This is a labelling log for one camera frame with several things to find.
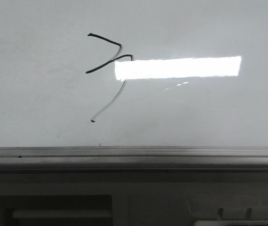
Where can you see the grey aluminium whiteboard frame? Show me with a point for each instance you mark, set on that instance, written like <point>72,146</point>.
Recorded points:
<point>133,158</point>

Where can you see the white whiteboard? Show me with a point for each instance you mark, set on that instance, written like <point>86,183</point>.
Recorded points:
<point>133,72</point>

